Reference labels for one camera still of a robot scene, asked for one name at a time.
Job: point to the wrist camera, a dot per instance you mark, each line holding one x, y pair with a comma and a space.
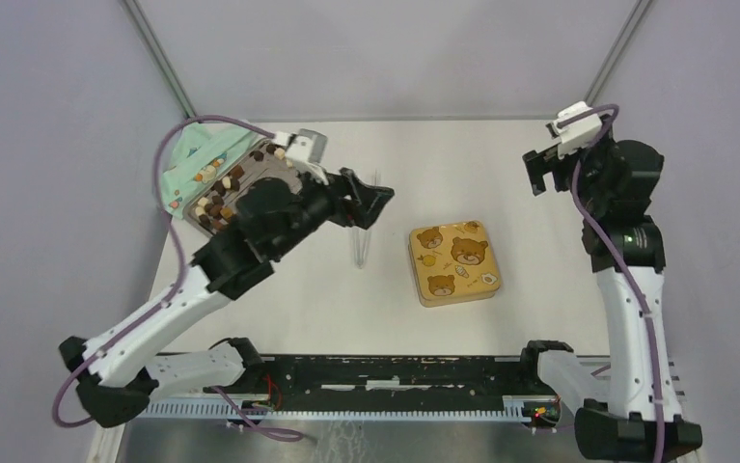
303, 151
579, 126

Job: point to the steel chocolate tray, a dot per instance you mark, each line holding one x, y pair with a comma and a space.
223, 181

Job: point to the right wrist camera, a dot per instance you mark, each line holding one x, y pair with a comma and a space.
579, 126

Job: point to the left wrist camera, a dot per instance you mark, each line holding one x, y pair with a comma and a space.
303, 151

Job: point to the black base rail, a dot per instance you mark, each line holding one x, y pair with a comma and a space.
365, 384

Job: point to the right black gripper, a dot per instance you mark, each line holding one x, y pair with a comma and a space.
546, 161

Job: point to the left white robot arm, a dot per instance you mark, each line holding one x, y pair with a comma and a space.
118, 374

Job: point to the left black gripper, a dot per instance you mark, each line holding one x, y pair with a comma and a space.
370, 200

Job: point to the green patterned cloth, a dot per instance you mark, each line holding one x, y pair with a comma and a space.
200, 156

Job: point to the silver box lid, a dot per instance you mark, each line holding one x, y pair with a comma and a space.
453, 263

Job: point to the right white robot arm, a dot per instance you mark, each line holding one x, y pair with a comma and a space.
633, 415

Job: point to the steel serving tongs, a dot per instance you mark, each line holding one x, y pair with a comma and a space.
360, 245

